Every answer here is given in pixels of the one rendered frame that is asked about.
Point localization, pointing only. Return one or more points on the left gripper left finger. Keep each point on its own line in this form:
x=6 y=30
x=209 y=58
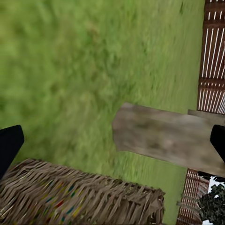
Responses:
x=11 y=141

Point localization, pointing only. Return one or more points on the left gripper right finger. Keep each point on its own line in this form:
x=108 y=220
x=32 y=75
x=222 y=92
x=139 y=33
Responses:
x=218 y=140

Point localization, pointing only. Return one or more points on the easter egg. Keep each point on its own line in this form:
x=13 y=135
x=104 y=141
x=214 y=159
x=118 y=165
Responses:
x=61 y=222

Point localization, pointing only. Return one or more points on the wicker basket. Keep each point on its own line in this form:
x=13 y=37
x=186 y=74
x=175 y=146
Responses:
x=24 y=185

